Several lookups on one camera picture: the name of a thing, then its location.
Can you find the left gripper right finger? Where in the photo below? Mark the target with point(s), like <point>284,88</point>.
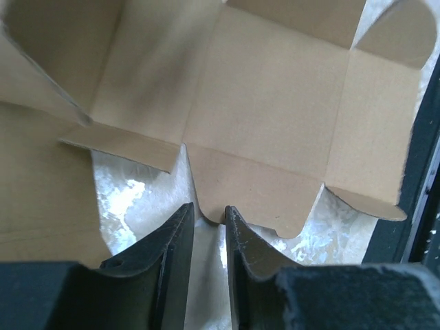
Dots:
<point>270,291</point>

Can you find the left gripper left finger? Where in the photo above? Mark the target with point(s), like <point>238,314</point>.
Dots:
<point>143,287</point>

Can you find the brown cardboard box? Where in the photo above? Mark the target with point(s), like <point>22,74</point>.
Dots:
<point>274,100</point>

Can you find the black base frame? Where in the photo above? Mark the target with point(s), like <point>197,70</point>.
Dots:
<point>390,238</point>

